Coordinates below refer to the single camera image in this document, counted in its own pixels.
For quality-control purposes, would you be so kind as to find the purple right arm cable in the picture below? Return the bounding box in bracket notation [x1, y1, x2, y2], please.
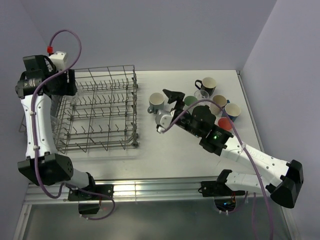
[159, 99, 275, 240]

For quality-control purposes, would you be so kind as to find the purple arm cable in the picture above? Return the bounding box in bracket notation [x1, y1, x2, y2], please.
[159, 99, 275, 240]
[31, 29, 116, 221]

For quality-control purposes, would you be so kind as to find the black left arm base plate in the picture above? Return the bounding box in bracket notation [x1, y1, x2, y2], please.
[67, 184, 116, 216]

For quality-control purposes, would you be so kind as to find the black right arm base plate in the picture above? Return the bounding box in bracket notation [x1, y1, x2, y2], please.
[197, 181, 246, 197]

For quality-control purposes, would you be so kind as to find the blue cup cream inside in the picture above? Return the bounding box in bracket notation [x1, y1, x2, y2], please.
[222, 102, 241, 122]

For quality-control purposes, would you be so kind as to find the grey wire dish rack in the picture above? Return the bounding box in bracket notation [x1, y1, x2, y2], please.
[18, 64, 140, 154]

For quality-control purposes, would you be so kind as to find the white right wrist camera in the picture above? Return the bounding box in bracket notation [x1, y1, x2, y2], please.
[155, 109, 176, 134]

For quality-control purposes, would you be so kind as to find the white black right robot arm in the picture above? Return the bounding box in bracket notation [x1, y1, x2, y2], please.
[155, 89, 304, 209]

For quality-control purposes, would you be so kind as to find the pink cup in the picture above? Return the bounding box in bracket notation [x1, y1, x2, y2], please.
[217, 117, 232, 131]

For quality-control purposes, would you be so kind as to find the clear glass tumbler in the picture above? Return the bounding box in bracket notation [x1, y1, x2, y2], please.
[65, 86, 85, 105]
[50, 110, 60, 133]

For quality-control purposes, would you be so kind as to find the green ceramic cup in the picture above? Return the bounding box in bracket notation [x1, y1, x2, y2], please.
[184, 95, 198, 106]

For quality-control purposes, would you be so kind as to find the black mug cream inside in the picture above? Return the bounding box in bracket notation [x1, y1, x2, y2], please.
[194, 77, 217, 97]

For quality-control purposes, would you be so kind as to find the beige cup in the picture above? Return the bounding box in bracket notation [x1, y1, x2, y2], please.
[210, 95, 227, 116]

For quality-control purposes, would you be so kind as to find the clear glass mug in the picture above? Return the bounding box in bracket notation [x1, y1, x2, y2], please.
[193, 89, 210, 100]

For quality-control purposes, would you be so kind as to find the aluminium mounting rail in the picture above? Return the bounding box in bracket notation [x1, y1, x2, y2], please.
[23, 174, 287, 205]

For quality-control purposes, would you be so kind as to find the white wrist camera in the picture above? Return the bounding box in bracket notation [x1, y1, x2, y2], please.
[47, 46, 68, 72]
[155, 109, 176, 134]

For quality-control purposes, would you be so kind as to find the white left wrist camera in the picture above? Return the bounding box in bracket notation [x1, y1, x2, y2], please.
[47, 46, 68, 72]

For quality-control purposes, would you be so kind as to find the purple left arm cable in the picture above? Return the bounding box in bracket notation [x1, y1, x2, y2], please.
[31, 29, 116, 221]

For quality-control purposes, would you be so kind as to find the grey-blue mug cream inside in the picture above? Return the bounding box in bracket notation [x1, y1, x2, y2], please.
[147, 92, 165, 114]

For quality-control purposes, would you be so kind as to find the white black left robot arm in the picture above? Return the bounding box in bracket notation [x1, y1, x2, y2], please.
[15, 51, 98, 200]

